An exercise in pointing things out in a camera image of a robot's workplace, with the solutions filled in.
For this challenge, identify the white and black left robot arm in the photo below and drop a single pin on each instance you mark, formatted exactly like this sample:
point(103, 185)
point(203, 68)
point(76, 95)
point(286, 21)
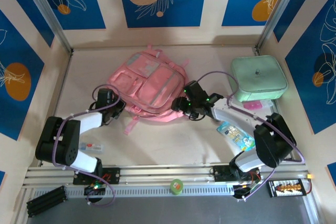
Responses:
point(60, 142)

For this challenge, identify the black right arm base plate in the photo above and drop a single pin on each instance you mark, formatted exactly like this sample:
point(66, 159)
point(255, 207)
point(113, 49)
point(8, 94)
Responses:
point(220, 172)

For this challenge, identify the black ribbed block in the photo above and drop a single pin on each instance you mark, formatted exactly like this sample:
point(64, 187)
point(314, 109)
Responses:
point(46, 200)

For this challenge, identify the aluminium frame rail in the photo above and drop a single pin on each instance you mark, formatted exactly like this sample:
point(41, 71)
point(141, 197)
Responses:
point(162, 171)

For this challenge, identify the aluminium side rail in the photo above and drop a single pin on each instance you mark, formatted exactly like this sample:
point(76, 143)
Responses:
point(64, 77)

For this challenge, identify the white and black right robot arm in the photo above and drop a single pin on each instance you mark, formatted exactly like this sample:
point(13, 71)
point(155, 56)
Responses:
point(273, 140)

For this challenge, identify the blue snack packet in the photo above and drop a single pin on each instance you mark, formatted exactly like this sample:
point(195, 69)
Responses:
point(236, 134)

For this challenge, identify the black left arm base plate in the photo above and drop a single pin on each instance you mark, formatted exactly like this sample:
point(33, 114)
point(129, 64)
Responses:
point(115, 175)

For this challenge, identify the mint green zip case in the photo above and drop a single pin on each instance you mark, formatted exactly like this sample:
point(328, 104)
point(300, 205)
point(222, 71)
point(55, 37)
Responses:
point(257, 77)

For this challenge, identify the pink student backpack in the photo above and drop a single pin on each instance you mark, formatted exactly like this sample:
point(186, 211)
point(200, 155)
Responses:
point(152, 82)

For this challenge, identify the clear box with pink contents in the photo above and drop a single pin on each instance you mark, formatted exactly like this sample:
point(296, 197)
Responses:
point(253, 105)

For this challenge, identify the black power distribution board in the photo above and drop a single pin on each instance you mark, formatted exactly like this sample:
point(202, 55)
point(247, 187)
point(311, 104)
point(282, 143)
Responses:
point(286, 188)

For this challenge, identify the small circuit board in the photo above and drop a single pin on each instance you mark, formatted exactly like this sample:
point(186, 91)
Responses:
point(242, 191)
point(92, 190)

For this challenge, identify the aluminium frame post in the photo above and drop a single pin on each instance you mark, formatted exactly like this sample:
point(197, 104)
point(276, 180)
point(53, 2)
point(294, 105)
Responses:
point(279, 11)
point(47, 11)

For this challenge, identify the yellow power connector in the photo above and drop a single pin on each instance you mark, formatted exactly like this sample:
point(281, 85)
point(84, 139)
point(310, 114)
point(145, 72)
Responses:
point(311, 176)

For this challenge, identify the green tape roll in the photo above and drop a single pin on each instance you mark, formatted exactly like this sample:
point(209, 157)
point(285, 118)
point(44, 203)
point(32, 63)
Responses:
point(176, 186)

